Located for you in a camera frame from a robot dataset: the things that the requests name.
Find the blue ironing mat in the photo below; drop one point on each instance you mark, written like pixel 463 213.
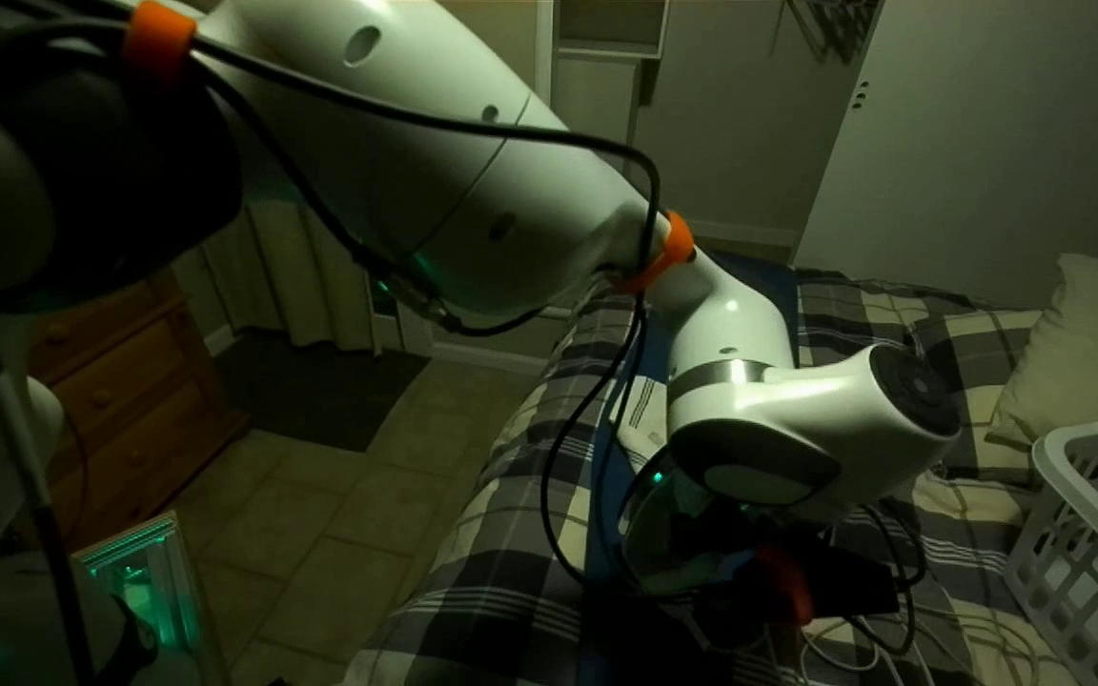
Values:
pixel 761 274

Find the white wardrobe door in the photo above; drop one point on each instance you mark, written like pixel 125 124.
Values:
pixel 993 138

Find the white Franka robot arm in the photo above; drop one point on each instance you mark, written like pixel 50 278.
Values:
pixel 449 138

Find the wooden dresser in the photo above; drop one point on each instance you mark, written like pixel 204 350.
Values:
pixel 132 393

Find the plaid bed blanket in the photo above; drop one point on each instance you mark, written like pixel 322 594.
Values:
pixel 496 560

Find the beige folding door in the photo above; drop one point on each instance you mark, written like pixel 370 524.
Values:
pixel 301 293

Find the white open cabinet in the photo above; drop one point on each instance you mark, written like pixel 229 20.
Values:
pixel 608 79

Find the green lit robot base box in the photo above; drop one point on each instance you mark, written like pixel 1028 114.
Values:
pixel 144 594

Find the cream pillow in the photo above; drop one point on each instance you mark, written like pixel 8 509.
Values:
pixel 1083 358

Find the dark floor rug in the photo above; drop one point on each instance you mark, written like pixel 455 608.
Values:
pixel 315 386

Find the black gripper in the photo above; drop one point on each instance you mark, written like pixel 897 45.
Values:
pixel 848 585

